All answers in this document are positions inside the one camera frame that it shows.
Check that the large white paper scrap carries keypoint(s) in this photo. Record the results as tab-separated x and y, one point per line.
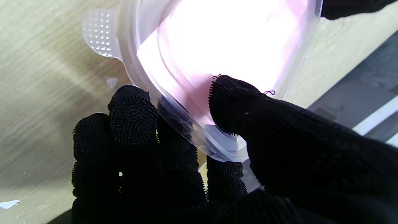
9	204

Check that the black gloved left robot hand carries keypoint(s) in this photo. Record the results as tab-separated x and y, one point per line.
348	7

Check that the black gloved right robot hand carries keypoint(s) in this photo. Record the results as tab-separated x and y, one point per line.
311	171

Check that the clear plastic lid pink insert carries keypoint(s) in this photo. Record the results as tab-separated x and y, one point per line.
224	40

